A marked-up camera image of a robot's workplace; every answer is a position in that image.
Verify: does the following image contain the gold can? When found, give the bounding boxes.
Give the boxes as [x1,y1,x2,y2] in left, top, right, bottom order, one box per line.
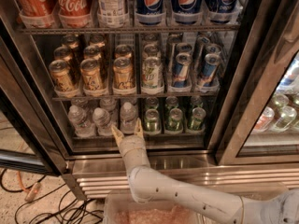
[113,57,135,90]
[49,60,76,91]
[80,58,104,91]

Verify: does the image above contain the green can front right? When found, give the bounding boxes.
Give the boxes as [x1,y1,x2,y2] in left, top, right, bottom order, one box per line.
[187,107,206,131]

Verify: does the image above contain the clear water bottle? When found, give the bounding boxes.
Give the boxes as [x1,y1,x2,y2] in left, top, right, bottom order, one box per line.
[120,102,137,134]
[93,107,117,136]
[68,105,95,138]

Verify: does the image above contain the gold can front right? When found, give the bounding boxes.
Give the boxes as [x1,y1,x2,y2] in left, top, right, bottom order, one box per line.
[113,57,135,90]

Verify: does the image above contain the steel fridge bottom grille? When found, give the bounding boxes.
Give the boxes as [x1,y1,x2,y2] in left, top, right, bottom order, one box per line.
[65,153,299,200]

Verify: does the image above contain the white labelled can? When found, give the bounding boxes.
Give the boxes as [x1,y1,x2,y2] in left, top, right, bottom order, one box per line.
[94,0,130,19]

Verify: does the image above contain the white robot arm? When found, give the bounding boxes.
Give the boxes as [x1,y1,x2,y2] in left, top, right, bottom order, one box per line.
[111,120,299,224]

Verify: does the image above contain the gold can front left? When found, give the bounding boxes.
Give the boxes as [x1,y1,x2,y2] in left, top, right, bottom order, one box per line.
[49,60,76,91]

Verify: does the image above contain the black floor cables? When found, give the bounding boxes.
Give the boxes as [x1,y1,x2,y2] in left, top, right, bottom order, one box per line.
[0,167,105,224]

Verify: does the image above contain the green can front left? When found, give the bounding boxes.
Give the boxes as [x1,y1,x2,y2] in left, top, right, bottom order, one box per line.
[144,109,161,133]

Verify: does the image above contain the left clear plastic bin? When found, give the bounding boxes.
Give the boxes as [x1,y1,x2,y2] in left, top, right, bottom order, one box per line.
[104,189,203,224]

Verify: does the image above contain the left Red Bull can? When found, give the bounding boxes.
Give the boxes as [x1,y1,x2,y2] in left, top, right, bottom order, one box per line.
[172,52,192,88]

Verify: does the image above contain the orange extension cord plug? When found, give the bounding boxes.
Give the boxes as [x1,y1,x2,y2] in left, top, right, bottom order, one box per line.
[25,182,41,203]

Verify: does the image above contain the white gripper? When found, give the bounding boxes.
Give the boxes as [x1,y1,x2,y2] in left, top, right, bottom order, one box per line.
[111,118,150,174]

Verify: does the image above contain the red bull can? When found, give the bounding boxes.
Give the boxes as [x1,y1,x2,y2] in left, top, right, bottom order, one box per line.
[197,53,221,87]
[172,52,192,88]

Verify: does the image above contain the right Red Bull can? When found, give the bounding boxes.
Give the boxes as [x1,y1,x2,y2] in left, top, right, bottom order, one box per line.
[197,53,221,87]

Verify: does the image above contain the right fridge glass door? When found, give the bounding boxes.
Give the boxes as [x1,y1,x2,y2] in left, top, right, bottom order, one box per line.
[217,0,299,165]

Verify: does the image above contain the open fridge glass door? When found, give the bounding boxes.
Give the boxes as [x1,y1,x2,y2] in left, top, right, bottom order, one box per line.
[0,18,70,175]

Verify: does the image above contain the left blue Pepsi can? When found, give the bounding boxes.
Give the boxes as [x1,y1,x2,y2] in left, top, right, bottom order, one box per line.
[135,0,164,18]

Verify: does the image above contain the middle blue Pepsi can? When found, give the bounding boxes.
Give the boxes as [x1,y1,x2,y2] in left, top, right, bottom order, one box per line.
[170,0,204,17]

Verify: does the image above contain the right red Coca-Cola can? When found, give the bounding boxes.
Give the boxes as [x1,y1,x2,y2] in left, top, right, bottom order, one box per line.
[51,0,93,19]

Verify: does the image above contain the gold can front middle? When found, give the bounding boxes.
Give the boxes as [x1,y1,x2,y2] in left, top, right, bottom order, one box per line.
[80,58,104,91]

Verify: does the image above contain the green can front middle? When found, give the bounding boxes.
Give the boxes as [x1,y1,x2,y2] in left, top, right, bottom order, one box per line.
[165,108,183,132]

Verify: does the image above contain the green white 7up can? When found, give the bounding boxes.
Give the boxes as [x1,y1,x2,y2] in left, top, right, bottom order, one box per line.
[142,57,163,89]

